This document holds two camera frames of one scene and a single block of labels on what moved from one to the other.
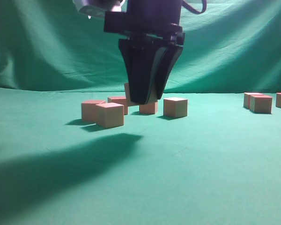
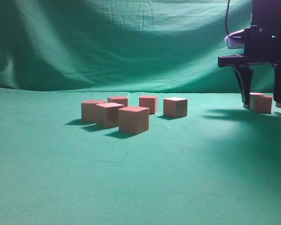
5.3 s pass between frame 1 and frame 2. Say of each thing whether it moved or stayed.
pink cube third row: stayed
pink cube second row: stayed
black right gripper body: moved
